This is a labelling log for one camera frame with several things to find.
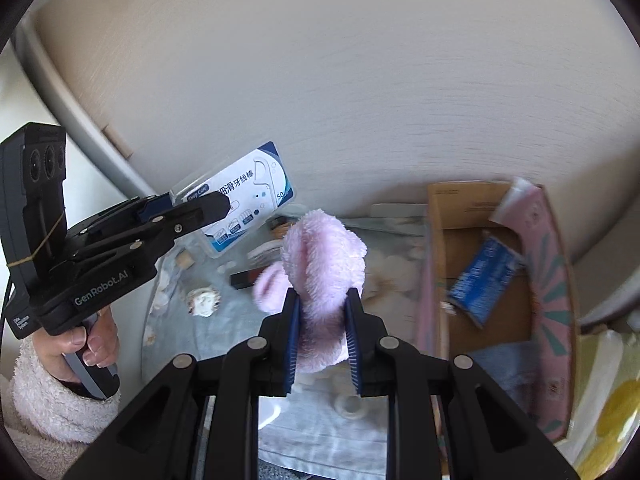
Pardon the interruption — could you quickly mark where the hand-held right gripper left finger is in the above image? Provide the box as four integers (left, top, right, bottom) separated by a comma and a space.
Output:
65, 287, 303, 480

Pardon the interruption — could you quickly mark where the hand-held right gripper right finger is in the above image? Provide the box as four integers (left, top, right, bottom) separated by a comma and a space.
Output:
344, 287, 581, 480

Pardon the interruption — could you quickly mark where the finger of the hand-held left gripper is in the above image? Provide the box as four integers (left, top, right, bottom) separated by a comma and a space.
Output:
82, 192, 174, 232
67, 192, 231, 281

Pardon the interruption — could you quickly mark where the clear dental floss box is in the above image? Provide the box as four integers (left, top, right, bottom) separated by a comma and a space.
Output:
170, 141, 297, 259

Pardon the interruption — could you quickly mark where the pink plush item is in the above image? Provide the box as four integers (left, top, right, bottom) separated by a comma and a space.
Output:
252, 210, 368, 373

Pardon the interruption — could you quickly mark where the cardboard box with pink print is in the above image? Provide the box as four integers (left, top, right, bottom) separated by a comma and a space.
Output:
417, 177, 581, 443

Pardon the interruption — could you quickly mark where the person's left hand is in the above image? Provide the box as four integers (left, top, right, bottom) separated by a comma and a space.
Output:
31, 309, 122, 386

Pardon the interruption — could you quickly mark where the light blue floral tablecloth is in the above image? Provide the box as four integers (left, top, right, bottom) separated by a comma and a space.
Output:
141, 215, 441, 476

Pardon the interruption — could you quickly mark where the dark red rectangular case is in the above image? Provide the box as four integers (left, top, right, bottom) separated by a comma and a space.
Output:
230, 266, 266, 290

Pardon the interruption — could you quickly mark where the white brown plush ornament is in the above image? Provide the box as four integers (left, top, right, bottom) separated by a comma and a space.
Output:
186, 285, 222, 318

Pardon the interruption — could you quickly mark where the blue packet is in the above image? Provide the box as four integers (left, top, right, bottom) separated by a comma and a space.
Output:
446, 234, 526, 331

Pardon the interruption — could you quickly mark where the blue fabric piece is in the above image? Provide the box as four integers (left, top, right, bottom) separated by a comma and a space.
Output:
470, 342, 538, 411

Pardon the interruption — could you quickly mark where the yellow floral pillow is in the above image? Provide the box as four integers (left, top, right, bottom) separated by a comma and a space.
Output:
555, 327, 640, 480

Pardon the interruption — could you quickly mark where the grey padded frame edge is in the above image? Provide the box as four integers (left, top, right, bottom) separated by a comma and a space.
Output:
12, 15, 156, 201

